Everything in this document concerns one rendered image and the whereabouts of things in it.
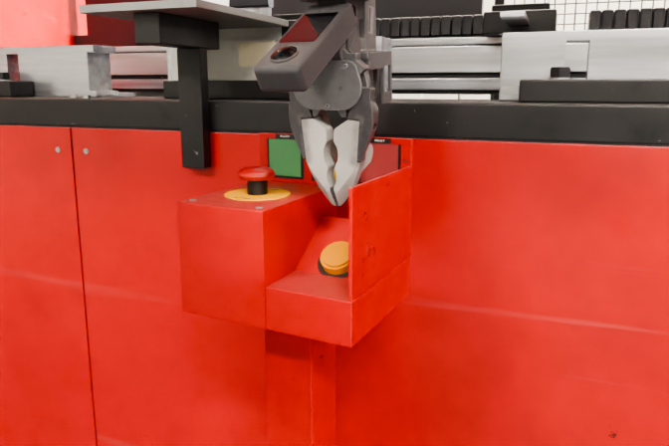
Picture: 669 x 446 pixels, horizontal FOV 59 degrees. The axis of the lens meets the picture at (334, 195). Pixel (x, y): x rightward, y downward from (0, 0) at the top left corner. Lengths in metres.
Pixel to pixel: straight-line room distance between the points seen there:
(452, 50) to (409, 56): 0.08
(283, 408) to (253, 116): 0.41
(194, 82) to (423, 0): 0.72
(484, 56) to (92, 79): 0.73
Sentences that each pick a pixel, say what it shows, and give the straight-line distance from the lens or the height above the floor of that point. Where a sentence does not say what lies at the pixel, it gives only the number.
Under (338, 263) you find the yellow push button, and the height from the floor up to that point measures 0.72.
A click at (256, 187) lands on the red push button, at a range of 0.64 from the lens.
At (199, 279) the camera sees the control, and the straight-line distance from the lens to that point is 0.63.
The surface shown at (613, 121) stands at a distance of 0.77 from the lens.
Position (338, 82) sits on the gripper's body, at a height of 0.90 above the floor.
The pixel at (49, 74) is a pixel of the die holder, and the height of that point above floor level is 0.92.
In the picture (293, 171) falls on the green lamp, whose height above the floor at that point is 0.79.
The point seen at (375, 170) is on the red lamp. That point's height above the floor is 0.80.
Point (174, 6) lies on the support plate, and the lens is 0.78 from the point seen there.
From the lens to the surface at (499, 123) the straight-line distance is 0.77.
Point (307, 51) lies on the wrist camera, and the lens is 0.50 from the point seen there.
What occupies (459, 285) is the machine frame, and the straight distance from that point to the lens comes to 0.81.
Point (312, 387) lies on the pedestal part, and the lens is 0.67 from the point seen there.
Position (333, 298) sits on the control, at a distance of 0.55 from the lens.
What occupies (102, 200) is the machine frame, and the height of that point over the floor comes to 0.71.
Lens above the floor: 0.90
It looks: 11 degrees down
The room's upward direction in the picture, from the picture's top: straight up
